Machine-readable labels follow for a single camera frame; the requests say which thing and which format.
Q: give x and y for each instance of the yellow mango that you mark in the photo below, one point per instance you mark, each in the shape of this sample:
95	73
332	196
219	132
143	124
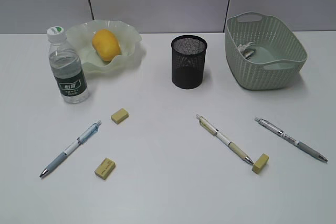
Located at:
106	45

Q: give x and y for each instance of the white waste paper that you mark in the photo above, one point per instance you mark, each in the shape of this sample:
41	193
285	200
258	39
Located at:
246	50

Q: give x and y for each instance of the clear water bottle green label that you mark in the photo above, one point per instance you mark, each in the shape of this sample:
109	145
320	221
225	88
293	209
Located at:
66	67

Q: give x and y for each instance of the plain yellow eraser upper left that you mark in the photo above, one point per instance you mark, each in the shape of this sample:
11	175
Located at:
119	116

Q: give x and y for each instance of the black mesh pen holder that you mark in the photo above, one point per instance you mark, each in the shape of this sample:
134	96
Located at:
188	60

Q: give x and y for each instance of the beige grip pen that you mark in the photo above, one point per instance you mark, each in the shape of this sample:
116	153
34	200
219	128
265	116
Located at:
224	139

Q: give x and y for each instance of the blue grip pen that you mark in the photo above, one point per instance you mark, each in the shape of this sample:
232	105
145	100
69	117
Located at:
88	133

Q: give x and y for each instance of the yellow eraser with print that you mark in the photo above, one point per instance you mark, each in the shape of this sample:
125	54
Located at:
105	168

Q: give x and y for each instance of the grey grip pen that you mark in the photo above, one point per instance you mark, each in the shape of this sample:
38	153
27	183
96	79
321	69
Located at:
300	145

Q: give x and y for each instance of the green wavy glass plate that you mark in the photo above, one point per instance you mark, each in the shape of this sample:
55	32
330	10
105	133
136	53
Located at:
80	37

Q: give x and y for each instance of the yellow eraser right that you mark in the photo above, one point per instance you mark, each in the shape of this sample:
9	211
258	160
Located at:
260	163

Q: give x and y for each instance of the green plastic woven basket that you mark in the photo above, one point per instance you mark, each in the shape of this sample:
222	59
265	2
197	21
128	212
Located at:
278	58

